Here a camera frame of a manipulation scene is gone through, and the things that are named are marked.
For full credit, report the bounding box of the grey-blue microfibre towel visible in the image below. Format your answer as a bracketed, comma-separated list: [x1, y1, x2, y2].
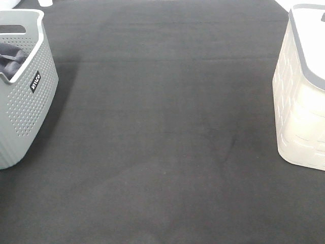
[1, 43, 27, 80]

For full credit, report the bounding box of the grey perforated laundry basket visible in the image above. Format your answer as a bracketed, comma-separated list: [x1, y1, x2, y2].
[1, 9, 59, 169]

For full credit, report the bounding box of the translucent white storage bin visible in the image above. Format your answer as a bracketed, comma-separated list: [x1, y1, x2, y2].
[272, 2, 324, 170]

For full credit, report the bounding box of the white cup at table edge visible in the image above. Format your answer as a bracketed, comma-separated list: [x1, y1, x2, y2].
[38, 0, 53, 7]

